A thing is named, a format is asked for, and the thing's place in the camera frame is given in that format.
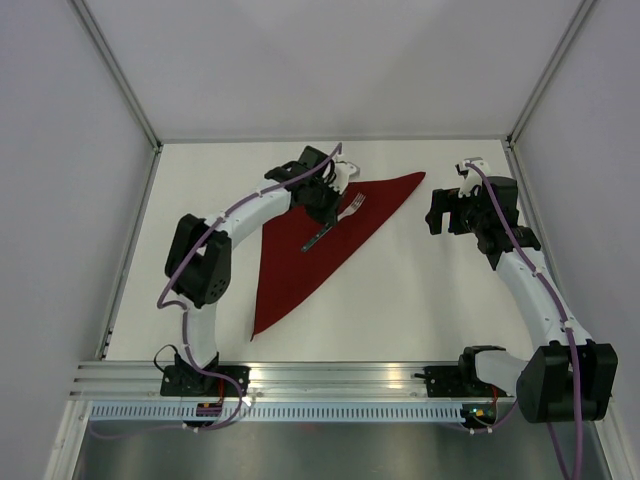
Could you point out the dark red cloth napkin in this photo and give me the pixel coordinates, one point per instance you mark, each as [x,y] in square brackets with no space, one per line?
[296,258]

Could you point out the white slotted cable duct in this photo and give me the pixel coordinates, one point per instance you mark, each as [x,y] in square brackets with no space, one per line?
[423,412]

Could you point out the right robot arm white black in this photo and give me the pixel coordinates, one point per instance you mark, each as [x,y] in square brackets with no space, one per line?
[569,376]

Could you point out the fork with green handle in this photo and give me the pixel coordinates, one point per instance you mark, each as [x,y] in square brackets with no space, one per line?
[351,209]

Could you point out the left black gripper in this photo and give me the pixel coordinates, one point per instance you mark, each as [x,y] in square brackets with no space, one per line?
[330,215]

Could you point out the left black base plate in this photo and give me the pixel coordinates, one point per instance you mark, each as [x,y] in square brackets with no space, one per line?
[183,381]

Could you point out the aluminium frame post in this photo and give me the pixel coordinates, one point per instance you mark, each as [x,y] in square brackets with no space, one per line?
[99,41]
[567,40]

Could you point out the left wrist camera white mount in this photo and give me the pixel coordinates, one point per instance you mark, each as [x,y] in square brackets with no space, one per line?
[343,173]

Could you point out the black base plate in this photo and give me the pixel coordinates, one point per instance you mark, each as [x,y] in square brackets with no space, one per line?
[443,381]
[183,381]

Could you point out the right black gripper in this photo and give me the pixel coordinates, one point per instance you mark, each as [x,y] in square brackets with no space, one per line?
[441,201]

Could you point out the right aluminium frame post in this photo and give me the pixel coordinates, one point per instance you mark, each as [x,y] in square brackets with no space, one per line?
[567,40]

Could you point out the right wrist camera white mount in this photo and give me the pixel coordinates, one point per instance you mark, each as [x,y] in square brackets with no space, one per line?
[471,170]

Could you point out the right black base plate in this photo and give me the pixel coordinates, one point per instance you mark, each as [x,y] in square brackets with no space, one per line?
[443,381]

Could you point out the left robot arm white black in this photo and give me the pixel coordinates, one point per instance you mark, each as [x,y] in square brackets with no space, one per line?
[199,262]

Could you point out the aluminium mounting rail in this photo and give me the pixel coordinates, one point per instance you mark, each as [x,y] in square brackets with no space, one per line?
[279,381]

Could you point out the left aluminium frame post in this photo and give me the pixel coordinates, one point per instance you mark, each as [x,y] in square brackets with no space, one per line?
[99,41]

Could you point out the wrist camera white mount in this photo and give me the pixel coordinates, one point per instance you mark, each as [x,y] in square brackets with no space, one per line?
[343,173]
[471,170]

